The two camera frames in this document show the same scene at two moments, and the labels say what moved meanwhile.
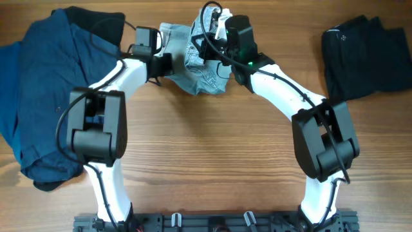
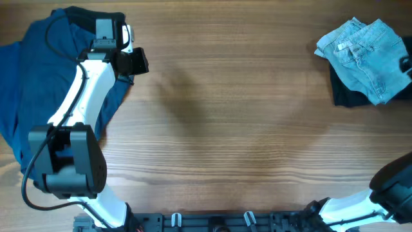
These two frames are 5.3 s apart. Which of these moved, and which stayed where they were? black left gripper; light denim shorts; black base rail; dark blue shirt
Moved: light denim shorts; black left gripper
Stayed: black base rail; dark blue shirt
